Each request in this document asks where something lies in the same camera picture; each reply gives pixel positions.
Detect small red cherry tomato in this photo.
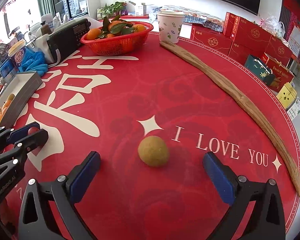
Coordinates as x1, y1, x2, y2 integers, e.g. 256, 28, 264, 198
28, 127, 40, 135

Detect brown kiwi fruit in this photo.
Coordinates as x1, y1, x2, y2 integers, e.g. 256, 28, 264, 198
138, 135, 170, 167

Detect orange near wooden stick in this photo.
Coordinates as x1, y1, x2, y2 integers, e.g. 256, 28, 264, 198
1, 106, 8, 117

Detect orange in tray rear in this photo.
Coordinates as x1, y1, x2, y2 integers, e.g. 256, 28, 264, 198
2, 100, 12, 109

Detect long curved wooden stick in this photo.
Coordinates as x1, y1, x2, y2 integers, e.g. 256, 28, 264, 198
160, 41, 300, 197

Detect white shallow box tray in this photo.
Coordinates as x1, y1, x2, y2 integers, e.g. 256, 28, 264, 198
0, 72, 43, 128

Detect blue small box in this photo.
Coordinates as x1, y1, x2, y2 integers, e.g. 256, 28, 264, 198
0, 58, 17, 83

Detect blue rubber gloves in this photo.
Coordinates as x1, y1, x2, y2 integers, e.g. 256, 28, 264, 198
18, 48, 48, 77

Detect round snack tub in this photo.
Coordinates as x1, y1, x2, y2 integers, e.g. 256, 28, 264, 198
8, 38, 26, 68

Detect black portable radio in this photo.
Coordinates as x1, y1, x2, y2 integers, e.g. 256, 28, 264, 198
47, 18, 91, 62

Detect red round table mat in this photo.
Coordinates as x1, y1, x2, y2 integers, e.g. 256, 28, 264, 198
7, 33, 300, 239

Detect yellow carton box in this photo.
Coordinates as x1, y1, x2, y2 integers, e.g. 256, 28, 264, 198
276, 82, 297, 110

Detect red gift bag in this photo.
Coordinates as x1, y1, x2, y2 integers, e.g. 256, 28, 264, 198
261, 53, 294, 92

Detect red plastic fruit basket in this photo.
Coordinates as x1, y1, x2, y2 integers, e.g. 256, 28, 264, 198
81, 22, 154, 56

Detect dark green gift bag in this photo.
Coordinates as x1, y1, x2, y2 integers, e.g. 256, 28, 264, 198
244, 55, 275, 87

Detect oranges with leaves in basket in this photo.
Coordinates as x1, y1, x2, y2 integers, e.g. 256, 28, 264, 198
85, 15, 147, 40

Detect potted green plant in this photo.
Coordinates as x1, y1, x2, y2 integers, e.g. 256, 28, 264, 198
97, 2, 128, 17

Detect low red gift box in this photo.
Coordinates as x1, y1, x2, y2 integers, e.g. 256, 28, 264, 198
190, 24, 232, 55

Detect clear plastic bag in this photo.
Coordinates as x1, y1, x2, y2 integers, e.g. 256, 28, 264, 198
261, 16, 285, 39

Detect white floral paper cup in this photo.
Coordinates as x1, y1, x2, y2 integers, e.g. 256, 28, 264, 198
157, 11, 184, 44

